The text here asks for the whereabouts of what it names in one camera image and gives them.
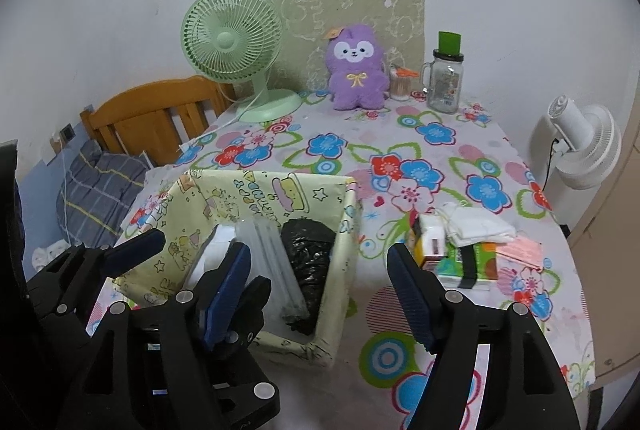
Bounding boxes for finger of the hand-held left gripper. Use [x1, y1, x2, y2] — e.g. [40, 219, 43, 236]
[215, 275, 281, 416]
[25, 229, 167, 328]

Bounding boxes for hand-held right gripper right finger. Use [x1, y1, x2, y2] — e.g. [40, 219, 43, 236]
[387, 242, 581, 430]

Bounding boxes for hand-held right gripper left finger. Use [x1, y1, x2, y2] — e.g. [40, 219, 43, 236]
[65, 241, 252, 430]

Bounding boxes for small yellow carton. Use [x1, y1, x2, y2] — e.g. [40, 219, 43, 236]
[407, 214, 448, 271]

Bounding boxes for black plastic bag roll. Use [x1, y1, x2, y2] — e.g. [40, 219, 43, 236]
[279, 218, 337, 337]

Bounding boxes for green tissue pack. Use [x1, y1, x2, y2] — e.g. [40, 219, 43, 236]
[435, 242, 501, 293]

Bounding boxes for white cloth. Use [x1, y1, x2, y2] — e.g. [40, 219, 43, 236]
[432, 202, 518, 248]
[32, 246, 66, 271]

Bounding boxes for yellow printed storage box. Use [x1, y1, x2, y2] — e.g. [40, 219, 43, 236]
[114, 170, 362, 368]

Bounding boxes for pink packet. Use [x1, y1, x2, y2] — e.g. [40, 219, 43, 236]
[492, 237, 545, 273]

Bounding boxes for grey plaid pillow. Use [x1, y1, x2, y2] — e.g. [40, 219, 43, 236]
[56, 141, 151, 251]

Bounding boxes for crumpled white cloth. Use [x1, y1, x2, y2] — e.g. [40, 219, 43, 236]
[32, 246, 66, 271]

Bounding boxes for dark cloth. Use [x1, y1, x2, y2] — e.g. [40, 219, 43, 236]
[0, 139, 25, 273]

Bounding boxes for wooden bed headboard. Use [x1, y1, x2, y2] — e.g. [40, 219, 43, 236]
[80, 76, 236, 168]

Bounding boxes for toothpick jar orange lid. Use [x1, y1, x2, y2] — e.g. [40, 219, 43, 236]
[389, 64, 418, 101]

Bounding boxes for beige door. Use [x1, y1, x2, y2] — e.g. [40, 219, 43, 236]
[565, 74, 640, 386]

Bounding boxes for glass jar with green lid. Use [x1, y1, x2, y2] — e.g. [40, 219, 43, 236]
[419, 31, 466, 115]

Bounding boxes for purple plush toy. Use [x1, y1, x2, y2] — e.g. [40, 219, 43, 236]
[326, 24, 391, 111]

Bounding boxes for green desk fan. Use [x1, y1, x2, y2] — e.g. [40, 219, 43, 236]
[181, 0, 302, 125]

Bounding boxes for white standing fan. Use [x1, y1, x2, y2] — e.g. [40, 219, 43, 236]
[530, 94, 622, 231]

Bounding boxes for patterned beige board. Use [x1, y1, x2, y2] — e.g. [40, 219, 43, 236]
[270, 0, 427, 103]

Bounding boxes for thin white cable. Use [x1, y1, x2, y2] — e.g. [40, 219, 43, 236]
[52, 137, 71, 241]

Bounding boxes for white fan cable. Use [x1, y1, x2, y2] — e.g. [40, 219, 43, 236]
[177, 97, 261, 151]

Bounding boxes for black fan cable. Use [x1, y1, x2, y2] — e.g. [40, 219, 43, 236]
[542, 137, 558, 191]

